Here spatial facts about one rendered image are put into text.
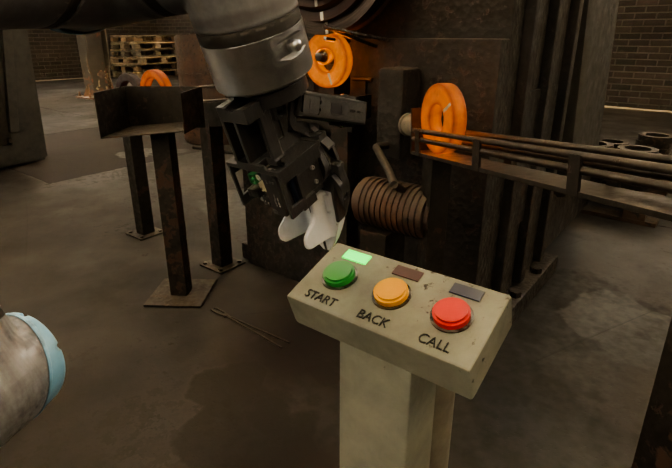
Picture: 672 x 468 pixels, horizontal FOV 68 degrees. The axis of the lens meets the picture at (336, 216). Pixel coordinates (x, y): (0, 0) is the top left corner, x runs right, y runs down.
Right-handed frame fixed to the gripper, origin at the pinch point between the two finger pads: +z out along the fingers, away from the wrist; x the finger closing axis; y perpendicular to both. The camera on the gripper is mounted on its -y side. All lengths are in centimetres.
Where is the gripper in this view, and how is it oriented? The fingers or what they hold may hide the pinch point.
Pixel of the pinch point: (329, 235)
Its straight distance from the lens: 57.8
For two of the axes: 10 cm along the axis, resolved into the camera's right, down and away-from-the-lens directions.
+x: 7.9, 2.1, -5.8
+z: 2.1, 7.9, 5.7
